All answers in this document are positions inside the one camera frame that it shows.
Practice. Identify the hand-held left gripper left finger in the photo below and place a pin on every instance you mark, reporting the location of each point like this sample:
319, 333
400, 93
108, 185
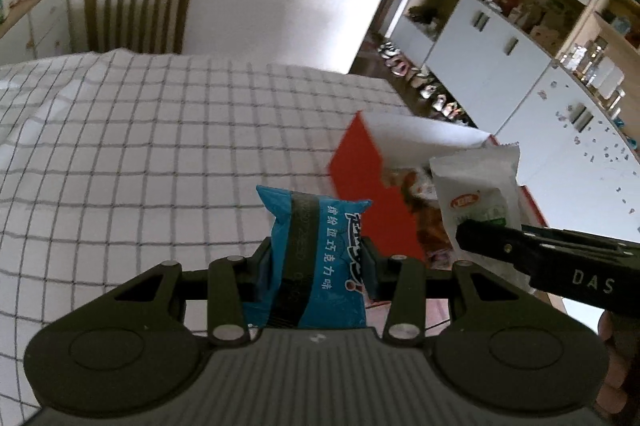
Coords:
262, 273

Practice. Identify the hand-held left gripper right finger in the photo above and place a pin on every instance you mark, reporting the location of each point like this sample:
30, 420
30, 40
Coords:
369, 273

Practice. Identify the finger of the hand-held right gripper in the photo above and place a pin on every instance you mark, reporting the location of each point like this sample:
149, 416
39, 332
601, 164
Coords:
495, 246

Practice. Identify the blue snack packet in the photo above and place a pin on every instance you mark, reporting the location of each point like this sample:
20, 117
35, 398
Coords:
320, 266

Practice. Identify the white green-label snack packet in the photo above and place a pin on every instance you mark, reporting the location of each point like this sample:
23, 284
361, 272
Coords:
475, 186

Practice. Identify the white orange snack packet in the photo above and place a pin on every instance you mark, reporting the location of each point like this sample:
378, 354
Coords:
425, 216

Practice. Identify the red cardboard box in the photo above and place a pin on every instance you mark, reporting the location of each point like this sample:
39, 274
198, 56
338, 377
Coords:
365, 176

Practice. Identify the person's right hand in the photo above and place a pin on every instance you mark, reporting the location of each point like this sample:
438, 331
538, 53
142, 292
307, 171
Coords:
625, 356

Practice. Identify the white checked tablecloth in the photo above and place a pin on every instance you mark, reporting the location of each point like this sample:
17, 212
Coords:
150, 155

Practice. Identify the row of shoes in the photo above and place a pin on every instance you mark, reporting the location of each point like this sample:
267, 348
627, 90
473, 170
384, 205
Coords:
425, 83

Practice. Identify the row of glass jars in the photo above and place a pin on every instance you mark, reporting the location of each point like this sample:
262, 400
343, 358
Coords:
592, 70

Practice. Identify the wooden white sideboard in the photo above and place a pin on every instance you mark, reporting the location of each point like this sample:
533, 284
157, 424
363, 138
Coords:
45, 25

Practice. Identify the white wall cabinet unit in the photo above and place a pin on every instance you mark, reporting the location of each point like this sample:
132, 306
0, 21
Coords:
510, 55

